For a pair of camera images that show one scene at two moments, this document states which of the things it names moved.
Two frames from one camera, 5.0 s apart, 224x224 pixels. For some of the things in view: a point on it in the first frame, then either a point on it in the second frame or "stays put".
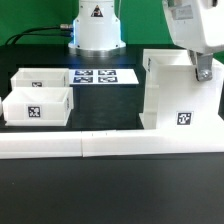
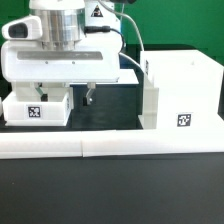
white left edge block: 1,108 stays put
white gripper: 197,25 to 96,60
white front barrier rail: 111,143 stays put
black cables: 62,30 to 106,29
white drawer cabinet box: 174,98 stays put
